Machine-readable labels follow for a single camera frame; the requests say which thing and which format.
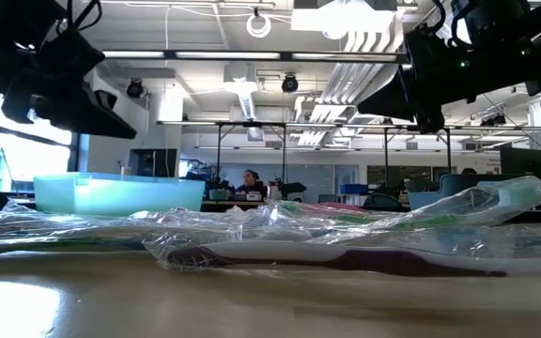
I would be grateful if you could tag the dark computer monitor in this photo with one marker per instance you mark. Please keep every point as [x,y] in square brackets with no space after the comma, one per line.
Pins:
[524,164]
[153,162]

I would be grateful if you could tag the ceiling light strip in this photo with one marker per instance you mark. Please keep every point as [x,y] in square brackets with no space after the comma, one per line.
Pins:
[228,55]

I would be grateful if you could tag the black ceiling camera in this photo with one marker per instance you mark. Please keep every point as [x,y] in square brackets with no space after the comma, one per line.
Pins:
[493,121]
[134,89]
[289,84]

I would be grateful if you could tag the blue storage crate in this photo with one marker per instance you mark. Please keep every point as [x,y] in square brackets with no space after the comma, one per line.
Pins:
[352,189]

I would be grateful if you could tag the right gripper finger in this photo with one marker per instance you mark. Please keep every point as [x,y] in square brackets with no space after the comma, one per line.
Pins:
[430,123]
[388,101]

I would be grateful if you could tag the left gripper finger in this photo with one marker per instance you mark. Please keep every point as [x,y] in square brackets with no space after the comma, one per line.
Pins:
[92,119]
[107,99]

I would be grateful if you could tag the person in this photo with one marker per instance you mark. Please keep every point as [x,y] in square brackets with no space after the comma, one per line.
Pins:
[468,171]
[251,180]

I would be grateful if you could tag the white ceiling louvre panels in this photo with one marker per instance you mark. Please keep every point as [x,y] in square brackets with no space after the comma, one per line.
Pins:
[336,94]

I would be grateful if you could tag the black gantry frame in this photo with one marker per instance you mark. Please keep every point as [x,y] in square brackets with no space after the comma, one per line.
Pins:
[251,124]

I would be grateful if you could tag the grey-blue plastic bin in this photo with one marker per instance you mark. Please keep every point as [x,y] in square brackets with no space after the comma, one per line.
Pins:
[439,192]

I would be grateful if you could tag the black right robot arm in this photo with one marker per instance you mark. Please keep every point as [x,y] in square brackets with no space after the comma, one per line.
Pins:
[524,47]

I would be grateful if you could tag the magenta microfibre cloth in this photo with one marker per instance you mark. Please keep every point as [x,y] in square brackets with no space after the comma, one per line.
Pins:
[336,205]

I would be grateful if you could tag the light teal translucent tray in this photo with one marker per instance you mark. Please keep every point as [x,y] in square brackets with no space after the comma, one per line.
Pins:
[111,197]

